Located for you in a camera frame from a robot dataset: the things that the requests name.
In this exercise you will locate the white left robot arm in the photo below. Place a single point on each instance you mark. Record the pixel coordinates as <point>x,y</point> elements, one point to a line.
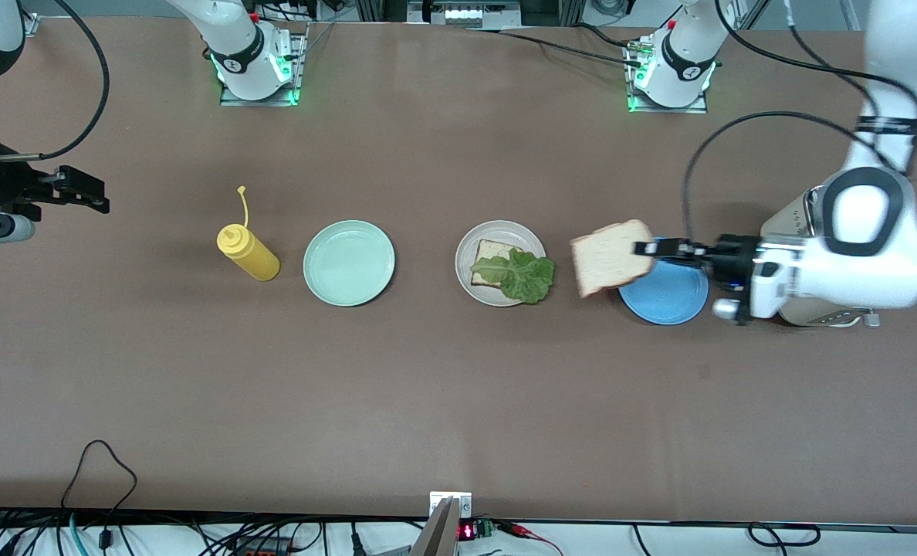
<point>867,262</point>

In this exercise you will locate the pale green plate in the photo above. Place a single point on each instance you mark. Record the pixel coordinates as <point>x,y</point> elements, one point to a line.
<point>349,262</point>

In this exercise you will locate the blue plate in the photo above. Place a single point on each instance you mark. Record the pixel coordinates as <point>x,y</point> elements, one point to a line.
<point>663,297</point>

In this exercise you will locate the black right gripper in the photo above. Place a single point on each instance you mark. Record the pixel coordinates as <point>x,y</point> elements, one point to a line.
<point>5,184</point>

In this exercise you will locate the green lettuce leaf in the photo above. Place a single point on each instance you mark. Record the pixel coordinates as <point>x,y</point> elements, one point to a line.
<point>524,278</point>

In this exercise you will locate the circuit board with red display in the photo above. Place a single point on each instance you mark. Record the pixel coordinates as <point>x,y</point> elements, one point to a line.
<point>468,531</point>

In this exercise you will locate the beige chrome toaster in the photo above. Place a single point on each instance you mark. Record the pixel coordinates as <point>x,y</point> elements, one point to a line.
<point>790,220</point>

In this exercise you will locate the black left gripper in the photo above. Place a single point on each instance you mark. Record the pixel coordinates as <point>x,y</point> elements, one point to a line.
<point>731,256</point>

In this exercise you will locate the toasted bread slice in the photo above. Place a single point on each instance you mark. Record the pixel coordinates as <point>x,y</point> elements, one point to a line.
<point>491,251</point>
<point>609,259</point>

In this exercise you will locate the beige plate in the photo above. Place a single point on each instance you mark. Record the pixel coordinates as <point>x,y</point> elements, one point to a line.
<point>462,259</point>

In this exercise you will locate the grey metal camera bracket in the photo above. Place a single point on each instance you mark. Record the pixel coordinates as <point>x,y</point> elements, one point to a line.
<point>439,533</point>

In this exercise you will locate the device with white lights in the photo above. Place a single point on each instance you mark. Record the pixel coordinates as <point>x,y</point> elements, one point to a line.
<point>462,14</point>

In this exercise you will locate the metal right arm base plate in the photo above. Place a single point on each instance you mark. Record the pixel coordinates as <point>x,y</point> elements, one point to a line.
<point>231,100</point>

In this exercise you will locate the aluminium frame profile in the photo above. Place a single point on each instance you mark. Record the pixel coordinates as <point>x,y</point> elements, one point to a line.
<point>32,27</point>

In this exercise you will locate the yellow mustard squeeze bottle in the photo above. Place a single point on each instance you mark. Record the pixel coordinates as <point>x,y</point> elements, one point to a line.
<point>254,259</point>

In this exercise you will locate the red clip lead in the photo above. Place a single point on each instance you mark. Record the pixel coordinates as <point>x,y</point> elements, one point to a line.
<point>516,528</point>

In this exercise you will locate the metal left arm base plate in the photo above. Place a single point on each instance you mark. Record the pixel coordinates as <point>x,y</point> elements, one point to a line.
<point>644,110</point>

